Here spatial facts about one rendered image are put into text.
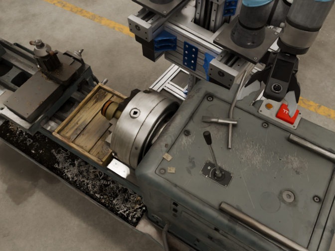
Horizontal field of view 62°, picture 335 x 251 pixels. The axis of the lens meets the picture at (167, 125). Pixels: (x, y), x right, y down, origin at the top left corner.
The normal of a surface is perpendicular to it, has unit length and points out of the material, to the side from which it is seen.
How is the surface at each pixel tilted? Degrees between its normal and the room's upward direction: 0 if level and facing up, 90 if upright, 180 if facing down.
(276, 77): 13
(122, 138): 48
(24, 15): 0
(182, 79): 0
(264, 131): 0
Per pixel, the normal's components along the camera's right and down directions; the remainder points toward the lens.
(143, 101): 0.09, -0.62
